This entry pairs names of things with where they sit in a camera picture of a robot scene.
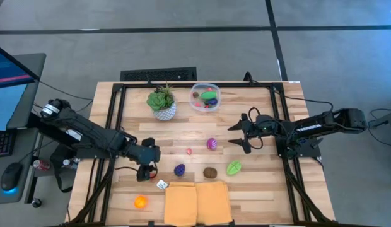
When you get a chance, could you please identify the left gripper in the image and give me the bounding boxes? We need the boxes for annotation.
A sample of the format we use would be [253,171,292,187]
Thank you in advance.
[124,137,162,183]

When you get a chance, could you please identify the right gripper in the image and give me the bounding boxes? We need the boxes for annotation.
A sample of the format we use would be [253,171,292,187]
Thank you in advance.
[227,112,276,154]

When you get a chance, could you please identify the purple toy grapes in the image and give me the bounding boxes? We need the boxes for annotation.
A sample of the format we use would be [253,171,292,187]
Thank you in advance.
[173,163,186,177]

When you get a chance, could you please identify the green toy starfruit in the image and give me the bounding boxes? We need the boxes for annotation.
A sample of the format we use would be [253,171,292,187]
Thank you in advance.
[226,160,243,177]

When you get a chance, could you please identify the orange toy fruit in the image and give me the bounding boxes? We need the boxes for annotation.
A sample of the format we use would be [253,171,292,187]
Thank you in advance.
[133,195,148,211]

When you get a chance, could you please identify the green oval toy vegetable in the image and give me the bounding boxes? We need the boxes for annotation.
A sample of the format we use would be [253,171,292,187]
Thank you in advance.
[200,90,218,100]

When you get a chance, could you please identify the brown toy kiwi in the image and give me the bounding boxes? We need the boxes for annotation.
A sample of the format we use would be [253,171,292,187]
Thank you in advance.
[202,166,218,179]

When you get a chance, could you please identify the clear plastic tupperware container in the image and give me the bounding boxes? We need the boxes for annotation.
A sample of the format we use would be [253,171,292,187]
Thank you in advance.
[189,82,222,113]

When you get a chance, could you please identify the succulent in white patterned pot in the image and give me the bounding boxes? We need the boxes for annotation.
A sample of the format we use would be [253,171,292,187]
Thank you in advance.
[146,82,178,122]

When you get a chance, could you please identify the yellow waffle cloth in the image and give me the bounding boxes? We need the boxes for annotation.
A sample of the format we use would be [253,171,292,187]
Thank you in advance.
[163,181,198,227]
[195,180,233,226]

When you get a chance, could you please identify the clear plastic bottle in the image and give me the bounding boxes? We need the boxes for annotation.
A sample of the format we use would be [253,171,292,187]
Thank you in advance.
[62,157,81,168]

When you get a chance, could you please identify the black keyboard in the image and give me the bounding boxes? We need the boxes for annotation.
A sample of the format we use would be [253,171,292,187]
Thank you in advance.
[0,129,15,158]
[120,66,198,82]

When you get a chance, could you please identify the red soda can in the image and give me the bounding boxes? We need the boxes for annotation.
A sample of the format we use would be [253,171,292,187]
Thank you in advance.
[32,159,51,172]

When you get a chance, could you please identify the grey computer desk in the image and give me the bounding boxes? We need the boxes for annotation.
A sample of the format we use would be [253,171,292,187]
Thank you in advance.
[0,52,47,206]

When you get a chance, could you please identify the black computer mouse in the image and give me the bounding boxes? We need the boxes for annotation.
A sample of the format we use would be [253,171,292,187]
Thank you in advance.
[0,162,22,192]

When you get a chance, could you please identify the black floor stand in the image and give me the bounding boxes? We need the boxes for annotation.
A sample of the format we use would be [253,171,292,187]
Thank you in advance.
[367,108,391,130]

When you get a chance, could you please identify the computer monitor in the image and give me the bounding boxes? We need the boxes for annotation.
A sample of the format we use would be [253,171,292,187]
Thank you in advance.
[0,42,41,132]

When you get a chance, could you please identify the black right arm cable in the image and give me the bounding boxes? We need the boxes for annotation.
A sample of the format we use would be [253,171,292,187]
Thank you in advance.
[243,71,335,112]

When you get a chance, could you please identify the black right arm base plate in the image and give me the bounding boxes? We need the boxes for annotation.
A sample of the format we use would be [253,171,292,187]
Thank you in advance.
[275,132,322,160]

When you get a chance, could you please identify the black aluminium table frame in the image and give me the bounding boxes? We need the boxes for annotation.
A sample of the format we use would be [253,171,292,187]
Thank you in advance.
[67,81,337,227]

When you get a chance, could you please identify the black monitor cable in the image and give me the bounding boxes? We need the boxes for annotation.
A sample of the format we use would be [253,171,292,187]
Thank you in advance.
[36,78,95,102]

